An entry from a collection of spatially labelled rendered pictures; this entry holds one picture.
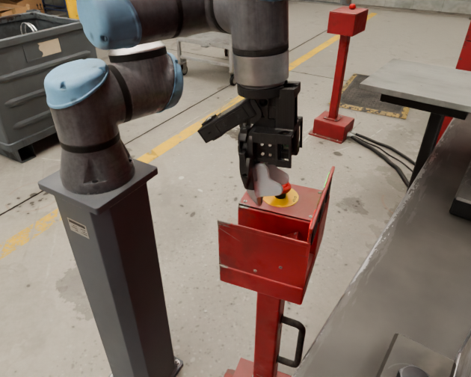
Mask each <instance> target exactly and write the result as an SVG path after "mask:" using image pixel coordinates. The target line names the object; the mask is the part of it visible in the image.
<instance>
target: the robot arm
mask: <svg viewBox="0 0 471 377"><path fill-rule="evenodd" d="M76 4H77V11H78V17H79V20H80V23H81V24H82V26H83V29H84V33H85V35H86V37H87V38H88V40H89V41H90V42H91V43H92V44H93V45H94V46H95V47H96V48H98V49H103V50H108V49H110V51H109V53H108V57H109V60H110V63H111V64H109V65H107V64H106V63H105V62H104V61H103V60H100V59H97V58H87V59H85V60H83V59H80V60H76V61H71V62H68V63H65V64H62V65H60V66H58V67H56V68H55V69H53V70H52V71H50V73H48V74H47V76H46V77H45V80H44V88H45V91H46V101H47V104H48V106H49V107H50V111H51V113H52V118H53V121H54V124H55V128H56V131H57V134H58V139H59V141H60V145H61V168H60V178H61V182H62V184H63V186H64V188H65V189H66V190H68V191H71V192H73V193H76V194H102V193H106V192H109V191H113V190H115V189H118V188H120V187H121V186H124V185H125V184H127V182H128V181H130V180H131V178H133V176H134V174H135V166H134V162H133V159H132V157H131V156H130V154H129V151H128V150H127V149H126V147H125V145H124V143H123V142H122V140H121V138H120V131H119V127H118V125H119V124H121V123H126V122H129V121H131V120H136V119H138V118H141V117H146V116H148V115H151V114H158V113H161V112H163V111H164V110H167V109H169V108H173V107H174V106H175V105H176V104H177V103H178V102H179V100H180V99H181V96H182V92H183V85H184V81H183V74H182V68H181V66H180V64H178V60H177V58H176V57H175V56H174V55H173V54H171V53H169V52H167V50H166V45H165V44H164V43H163V42H161V40H167V39H173V38H178V37H184V36H189V35H193V34H200V33H204V32H210V31H215V32H220V33H225V34H231V36H232V45H233V64H234V74H235V81H236V82H237V91H238V95H239V96H242V97H244V99H243V100H241V101H239V102H237V103H236V104H235V105H232V106H231V107H229V108H228V109H226V110H225V111H222V112H221V113H220V114H218V115H216V114H214V115H212V116H211V117H208V118H207V119H206V120H205V121H204V122H203V123H202V124H201V125H202V126H201V127H200V128H199V129H198V130H197V131H198V133H199V134H200V136H201V137H202V139H203V140H204V141H205V142H206V143H208V142H210V141H211V140H213V141H214V140H216V139H218V138H220V137H221V136H222V135H224V134H225V133H226V132H228V131H229V130H231V129H233V128H235V127H236V126H238V125H239V127H240V132H239V134H238V156H239V170H240V175H241V180H242V182H243V185H244V188H245V189H246V190H247V193H248V194H249V195H250V197H251V199H252V200H253V202H254V203H255V204H256V205H257V206H261V204H262V201H263V197H267V196H277V195H281V194H282V193H283V187H282V186H281V185H283V184H287V182H288V181H289V175H288V174H287V173H286V172H285V171H283V170H281V169H279V168H278V167H281V168H292V155H293V156H296V155H297V154H298V152H299V147H300V148H302V146H303V117H302V116H298V94H299V92H300V91H301V82H296V81H288V80H287V78H288V77H289V0H76ZM299 136H300V140H299ZM285 159H288V160H285Z"/></svg>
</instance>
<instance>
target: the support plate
mask: <svg viewBox="0 0 471 377"><path fill-rule="evenodd" d="M359 89H361V90H365V91H371V92H375V93H380V94H386V95H390V96H396V97H399V98H403V99H409V100H413V101H417V102H423V103H427V104H431V105H437V106H441V107H445V108H451V109H455V110H458V111H465V112H469V113H471V71H466V70H458V69H453V68H448V67H440V66H435V65H430V64H423V63H418V62H413V61H405V60H400V59H395V58H393V59H392V60H391V61H389V62H388V63H386V64H385V65H383V66H382V67H381V68H380V69H379V70H377V71H376V72H374V73H373V74H371V75H370V76H369V77H368V78H367V79H365V80H364V81H362V82H361V83H360V86H359Z"/></svg>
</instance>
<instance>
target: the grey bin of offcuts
mask: <svg viewBox="0 0 471 377"><path fill-rule="evenodd" d="M87 58H97V54H96V47H95V46H94V45H93V44H92V43H91V42H90V41H89V40H88V38H87V37H86V35H85V33H84V29H83V26H82V24H81V23H80V20H79V19H71V18H66V17H61V16H54V15H49V14H45V13H41V11H40V10H36V9H33V10H27V11H26V13H18V14H13V15H8V16H0V154H1V155H3V156H6V157H8V158H10V159H13V160H15V161H17V162H20V163H24V162H27V161H28V160H30V159H33V158H34V157H36V155H35V152H34V148H33V146H32V143H34V142H36V141H39V140H40V139H42V138H45V137H47V136H49V135H52V134H54V133H56V132H57V131H56V128H55V124H54V121H53V118H52V113H51V111H50V107H49V106H48V104H47V101H46V91H45V88H44V80H45V77H46V76H47V74H48V73H50V71H52V70H53V69H55V68H56V67H58V66H60V65H62V64H65V63H68V62H71V61H76V60H80V59H83V60H85V59H87ZM97 59H98V58H97Z"/></svg>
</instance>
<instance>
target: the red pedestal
mask: <svg viewBox="0 0 471 377"><path fill-rule="evenodd" d="M368 12H369V9H364V8H357V7H356V5H355V4H350V5H349V7H345V6H343V7H340V8H337V9H335V10H332V11H330V14H329V20H328V26H327V33H329V34H339V35H340V39H339V48H338V54H337V59H336V69H335V74H334V80H333V90H332V95H331V100H330V110H329V111H324V112H322V113H321V114H320V115H319V116H318V117H316V118H315V119H314V124H313V130H311V131H310V132H309V133H308V134H309V135H313V136H315V137H318V138H323V139H326V140H329V141H333V142H336V143H339V144H342V143H343V142H344V141H345V140H346V139H347V138H346V136H347V133H348V132H349V131H350V130H352V129H353V126H354V118H352V117H347V116H344V115H341V114H338V113H339V104H340V99H341V94H342V85H343V80H344V75H345V67H346V61H347V57H348V48H349V43H350V38H351V37H353V36H354V35H356V34H359V33H360V32H362V31H365V28H366V20H367V16H368Z"/></svg>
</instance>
